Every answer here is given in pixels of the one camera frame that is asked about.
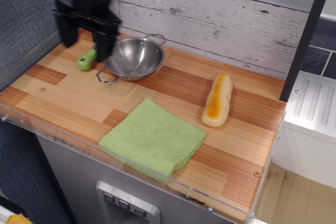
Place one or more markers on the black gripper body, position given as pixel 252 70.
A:
pixel 80 9

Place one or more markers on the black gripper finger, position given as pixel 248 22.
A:
pixel 104 43
pixel 68 29

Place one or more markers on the green handled grey spatula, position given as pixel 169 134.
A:
pixel 85 61

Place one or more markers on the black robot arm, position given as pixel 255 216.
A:
pixel 92 15

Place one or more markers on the stainless steel pot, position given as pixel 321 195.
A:
pixel 135 58

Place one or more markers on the green folded cloth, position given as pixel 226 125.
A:
pixel 153 141

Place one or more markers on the toy bread loaf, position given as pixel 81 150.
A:
pixel 217 106

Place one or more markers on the grey toy kitchen cabinet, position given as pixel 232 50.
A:
pixel 118 192

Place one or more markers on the clear acrylic edge guard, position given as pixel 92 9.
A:
pixel 126 163

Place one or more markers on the silver button panel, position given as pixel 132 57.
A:
pixel 119 206

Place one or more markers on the yellow object in corner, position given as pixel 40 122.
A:
pixel 18 219

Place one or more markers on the white toy sink unit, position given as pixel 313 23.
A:
pixel 306 138

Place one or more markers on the dark left frame post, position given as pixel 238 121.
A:
pixel 106 22

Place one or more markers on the dark frame post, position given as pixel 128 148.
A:
pixel 106 22
pixel 308 31

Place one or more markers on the dark right frame post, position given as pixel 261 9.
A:
pixel 308 31

